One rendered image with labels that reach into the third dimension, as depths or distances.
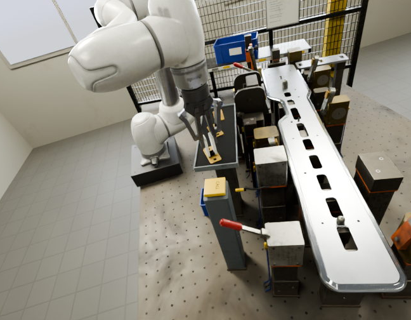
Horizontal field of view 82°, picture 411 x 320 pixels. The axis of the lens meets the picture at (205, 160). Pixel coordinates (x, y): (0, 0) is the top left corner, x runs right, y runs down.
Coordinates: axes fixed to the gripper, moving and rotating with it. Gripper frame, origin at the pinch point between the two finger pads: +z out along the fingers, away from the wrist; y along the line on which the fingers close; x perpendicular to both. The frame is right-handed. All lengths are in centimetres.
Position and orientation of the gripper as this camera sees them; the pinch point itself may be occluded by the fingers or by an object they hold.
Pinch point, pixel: (209, 145)
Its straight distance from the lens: 73.9
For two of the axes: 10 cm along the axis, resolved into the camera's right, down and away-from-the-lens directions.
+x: -3.1, -5.7, 7.6
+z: 2.2, 7.4, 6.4
